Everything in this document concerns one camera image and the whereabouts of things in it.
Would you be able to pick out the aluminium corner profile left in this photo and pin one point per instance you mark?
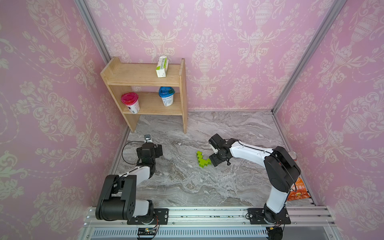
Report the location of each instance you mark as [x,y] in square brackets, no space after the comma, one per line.
[93,29]

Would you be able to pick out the white green carton box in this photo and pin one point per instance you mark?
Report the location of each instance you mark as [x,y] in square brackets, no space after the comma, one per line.
[162,67]

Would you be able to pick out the green lego brick base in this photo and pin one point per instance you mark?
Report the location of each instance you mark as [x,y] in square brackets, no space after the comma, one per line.
[201,161]

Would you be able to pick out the blue lid cup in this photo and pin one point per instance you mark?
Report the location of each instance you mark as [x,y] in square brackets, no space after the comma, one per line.
[167,95]

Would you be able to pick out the red cola can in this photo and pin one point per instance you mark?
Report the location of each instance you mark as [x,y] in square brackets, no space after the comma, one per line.
[293,155]

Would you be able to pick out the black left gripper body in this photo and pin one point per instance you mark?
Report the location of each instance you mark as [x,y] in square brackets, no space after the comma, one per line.
[157,151]

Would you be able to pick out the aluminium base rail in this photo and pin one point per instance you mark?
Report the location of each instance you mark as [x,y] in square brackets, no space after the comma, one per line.
[218,223]

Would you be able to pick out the aluminium corner profile right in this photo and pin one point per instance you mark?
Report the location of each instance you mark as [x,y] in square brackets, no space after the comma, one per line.
[319,35]

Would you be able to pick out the wooden shelf unit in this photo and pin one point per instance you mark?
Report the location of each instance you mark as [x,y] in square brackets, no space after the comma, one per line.
[119,79]

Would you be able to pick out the pink lid cup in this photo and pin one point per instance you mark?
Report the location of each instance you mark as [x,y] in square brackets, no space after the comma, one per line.
[131,100]

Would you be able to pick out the orange snack bag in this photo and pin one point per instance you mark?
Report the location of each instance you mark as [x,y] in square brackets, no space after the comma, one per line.
[299,192]

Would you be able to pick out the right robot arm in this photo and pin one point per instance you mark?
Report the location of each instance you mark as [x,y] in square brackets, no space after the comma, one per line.
[281,168]

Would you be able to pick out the aluminium corner profile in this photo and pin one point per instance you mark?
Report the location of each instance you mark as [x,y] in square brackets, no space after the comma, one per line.
[93,29]
[319,35]

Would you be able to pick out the small circuit board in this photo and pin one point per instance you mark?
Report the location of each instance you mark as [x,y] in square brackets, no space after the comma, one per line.
[147,231]

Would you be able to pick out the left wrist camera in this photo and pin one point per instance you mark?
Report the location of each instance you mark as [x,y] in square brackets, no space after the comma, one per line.
[148,138]

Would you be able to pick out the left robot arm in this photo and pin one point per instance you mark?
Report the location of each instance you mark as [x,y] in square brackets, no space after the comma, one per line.
[118,197]

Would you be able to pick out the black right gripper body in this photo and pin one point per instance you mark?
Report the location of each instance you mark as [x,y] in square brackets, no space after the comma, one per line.
[217,158]

